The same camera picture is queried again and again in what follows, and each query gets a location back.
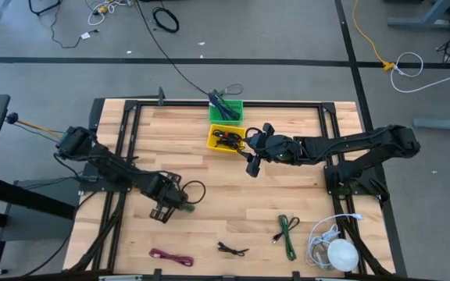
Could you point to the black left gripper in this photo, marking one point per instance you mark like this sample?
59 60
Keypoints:
168 191

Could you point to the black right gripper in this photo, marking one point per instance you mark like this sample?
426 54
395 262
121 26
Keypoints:
281 148

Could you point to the yellow plastic basket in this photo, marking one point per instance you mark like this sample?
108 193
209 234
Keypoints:
210 144

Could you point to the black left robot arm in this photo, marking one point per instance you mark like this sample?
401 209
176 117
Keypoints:
111 166

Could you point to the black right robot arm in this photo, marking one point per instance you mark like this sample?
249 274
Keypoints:
346 144

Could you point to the green plastic basket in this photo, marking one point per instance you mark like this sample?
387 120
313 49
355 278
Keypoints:
237 117

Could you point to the white dome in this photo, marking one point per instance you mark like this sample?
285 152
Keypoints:
343 255

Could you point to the yellow rod black knob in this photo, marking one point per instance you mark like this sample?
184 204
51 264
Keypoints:
12 118

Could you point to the grey desk foot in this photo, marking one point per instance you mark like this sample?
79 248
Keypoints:
443 124

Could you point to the white power adapter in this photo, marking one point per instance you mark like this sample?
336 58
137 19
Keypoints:
86 36

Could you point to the grey desk leg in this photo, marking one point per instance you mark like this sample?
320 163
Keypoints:
424 19

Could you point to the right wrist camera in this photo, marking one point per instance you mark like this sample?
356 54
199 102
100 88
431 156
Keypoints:
253 166

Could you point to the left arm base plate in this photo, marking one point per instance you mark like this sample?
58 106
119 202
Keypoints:
92 186

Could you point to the black aluminium table frame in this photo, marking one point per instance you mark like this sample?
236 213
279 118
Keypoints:
178 103

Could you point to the black upright frame post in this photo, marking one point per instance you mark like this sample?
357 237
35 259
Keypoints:
161 95

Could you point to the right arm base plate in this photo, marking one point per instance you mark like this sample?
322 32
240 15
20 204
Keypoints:
365 183

